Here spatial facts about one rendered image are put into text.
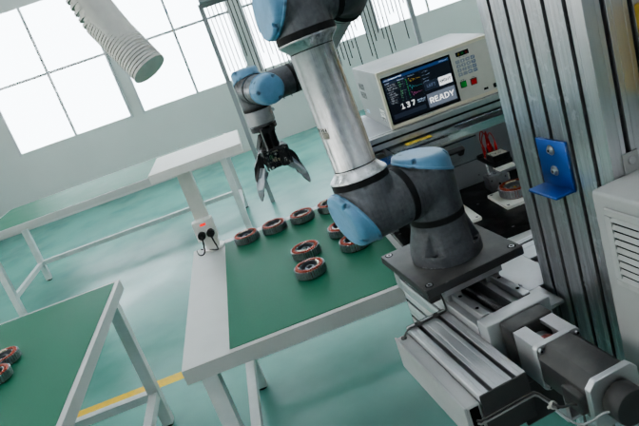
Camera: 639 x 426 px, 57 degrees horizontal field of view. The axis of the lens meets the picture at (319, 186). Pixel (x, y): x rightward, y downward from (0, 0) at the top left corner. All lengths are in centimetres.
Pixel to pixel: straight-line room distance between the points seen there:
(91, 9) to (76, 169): 605
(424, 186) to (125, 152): 748
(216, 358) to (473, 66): 128
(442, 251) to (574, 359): 34
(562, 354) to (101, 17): 220
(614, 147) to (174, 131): 765
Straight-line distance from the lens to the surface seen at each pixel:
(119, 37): 264
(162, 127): 836
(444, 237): 121
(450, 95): 213
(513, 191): 210
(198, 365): 184
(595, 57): 92
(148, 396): 298
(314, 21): 108
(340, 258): 211
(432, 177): 116
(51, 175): 873
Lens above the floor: 160
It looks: 17 degrees down
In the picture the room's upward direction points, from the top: 19 degrees counter-clockwise
